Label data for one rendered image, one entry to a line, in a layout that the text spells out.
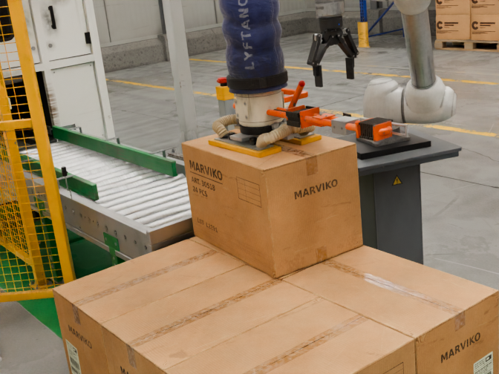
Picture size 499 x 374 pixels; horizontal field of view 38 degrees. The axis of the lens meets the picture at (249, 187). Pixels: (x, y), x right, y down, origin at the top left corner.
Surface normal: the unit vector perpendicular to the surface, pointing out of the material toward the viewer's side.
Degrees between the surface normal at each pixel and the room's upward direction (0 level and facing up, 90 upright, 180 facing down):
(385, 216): 90
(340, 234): 90
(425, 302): 0
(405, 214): 90
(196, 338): 0
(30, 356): 0
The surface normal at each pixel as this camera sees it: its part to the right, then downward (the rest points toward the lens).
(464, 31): -0.75, 0.29
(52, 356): -0.11, -0.95
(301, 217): 0.54, 0.20
